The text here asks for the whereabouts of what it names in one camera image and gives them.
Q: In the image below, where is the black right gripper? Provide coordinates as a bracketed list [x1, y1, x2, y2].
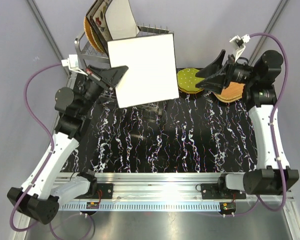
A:
[194, 50, 258, 96]

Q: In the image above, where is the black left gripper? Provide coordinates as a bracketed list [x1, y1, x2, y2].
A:
[76, 64, 128, 116]

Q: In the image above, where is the green polka dot plate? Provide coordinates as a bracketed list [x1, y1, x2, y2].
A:
[177, 68, 201, 91]

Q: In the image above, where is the woven wicker plate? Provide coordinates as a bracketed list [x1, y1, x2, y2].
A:
[215, 94, 242, 104]
[83, 16, 108, 55]
[215, 82, 245, 98]

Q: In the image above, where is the yellow polka dot plate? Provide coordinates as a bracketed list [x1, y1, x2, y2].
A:
[178, 87, 204, 95]

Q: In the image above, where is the white square plate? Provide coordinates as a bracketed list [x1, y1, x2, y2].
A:
[107, 33, 179, 109]

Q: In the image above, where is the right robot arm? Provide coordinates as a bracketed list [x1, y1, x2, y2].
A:
[195, 49, 300, 199]

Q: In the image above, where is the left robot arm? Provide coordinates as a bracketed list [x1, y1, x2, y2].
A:
[7, 65, 129, 225]

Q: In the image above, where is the stainless steel dish rack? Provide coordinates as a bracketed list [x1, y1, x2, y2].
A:
[74, 25, 174, 117]

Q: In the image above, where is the fruit pattern square plate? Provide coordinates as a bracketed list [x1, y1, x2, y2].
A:
[86, 0, 112, 42]

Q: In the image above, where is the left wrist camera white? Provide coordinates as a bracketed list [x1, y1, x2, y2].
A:
[61, 54, 88, 76]

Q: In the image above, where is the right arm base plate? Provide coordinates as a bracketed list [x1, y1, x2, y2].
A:
[199, 183, 247, 200]

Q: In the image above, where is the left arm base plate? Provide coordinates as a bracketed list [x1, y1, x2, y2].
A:
[75, 183, 114, 200]

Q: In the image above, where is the aluminium frame rail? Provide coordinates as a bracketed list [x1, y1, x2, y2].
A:
[53, 173, 293, 214]

